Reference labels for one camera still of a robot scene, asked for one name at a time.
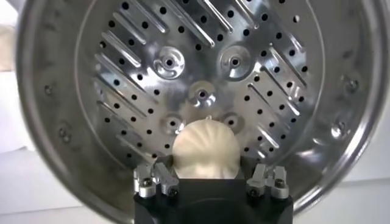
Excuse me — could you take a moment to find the perforated steel steamer basket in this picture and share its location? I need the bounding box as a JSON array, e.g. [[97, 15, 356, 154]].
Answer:
[[15, 0, 390, 224]]

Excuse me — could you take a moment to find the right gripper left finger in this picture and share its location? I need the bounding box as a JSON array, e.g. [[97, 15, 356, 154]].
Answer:
[[133, 155, 180, 199]]

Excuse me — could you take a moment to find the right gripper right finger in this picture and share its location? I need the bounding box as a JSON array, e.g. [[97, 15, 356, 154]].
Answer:
[[241, 156, 290, 201]]

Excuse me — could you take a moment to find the white steamed baozi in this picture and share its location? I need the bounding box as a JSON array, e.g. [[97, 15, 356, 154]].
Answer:
[[172, 115, 241, 180]]

